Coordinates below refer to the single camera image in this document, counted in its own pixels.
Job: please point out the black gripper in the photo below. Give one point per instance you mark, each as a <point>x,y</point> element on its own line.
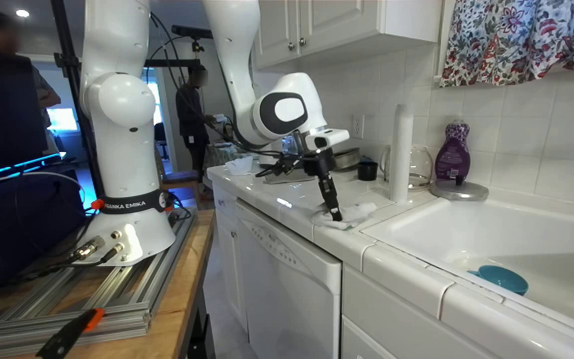
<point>317,162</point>

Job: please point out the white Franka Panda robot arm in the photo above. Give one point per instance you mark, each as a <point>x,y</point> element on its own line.
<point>114,100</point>

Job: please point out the white paper towel roll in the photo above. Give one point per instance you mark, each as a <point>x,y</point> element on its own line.
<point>401,152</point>

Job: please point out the black measuring cup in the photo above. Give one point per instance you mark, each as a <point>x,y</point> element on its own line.
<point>367,170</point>

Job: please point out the white dishwasher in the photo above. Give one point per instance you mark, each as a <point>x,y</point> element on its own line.
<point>287,285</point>

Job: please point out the white base cabinet door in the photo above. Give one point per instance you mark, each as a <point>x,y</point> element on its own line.
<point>227,251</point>

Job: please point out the silver round dish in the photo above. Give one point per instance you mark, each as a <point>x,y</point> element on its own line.
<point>458,192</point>

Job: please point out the purple bottle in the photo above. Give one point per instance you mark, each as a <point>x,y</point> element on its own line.
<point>452,156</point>

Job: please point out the white sink cabinet front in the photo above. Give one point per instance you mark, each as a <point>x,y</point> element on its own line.
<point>393,311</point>

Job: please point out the round metal cabinet knob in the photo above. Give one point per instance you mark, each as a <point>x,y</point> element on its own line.
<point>289,44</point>
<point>301,40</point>

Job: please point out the standing person in dark clothes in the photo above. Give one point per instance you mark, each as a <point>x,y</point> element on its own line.
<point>189,112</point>

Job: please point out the white kitchen sink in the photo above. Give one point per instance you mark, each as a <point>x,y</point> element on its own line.
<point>498,232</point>

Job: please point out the wide white upper cabinet door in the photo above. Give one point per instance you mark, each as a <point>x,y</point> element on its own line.
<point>339,20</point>

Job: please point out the narrow white upper cabinet door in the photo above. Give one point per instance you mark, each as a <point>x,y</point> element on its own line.
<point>279,20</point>

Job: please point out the wooden workbench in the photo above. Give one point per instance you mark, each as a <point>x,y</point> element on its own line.
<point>173,299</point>

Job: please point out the floral window curtain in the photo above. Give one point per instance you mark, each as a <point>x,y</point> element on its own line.
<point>518,40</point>

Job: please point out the black bulky case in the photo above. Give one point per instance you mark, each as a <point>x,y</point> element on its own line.
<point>14,226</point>

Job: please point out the recessed ceiling light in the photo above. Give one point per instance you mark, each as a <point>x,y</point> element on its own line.
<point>22,12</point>

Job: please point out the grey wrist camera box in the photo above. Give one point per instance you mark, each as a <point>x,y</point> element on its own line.
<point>327,140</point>

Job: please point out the white wall outlet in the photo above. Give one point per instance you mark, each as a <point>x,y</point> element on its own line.
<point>359,126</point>

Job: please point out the black mounted camera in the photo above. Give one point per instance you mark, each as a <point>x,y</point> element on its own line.
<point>191,32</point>

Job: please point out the aluminium extrusion frame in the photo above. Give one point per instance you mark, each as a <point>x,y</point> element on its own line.
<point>68,299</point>

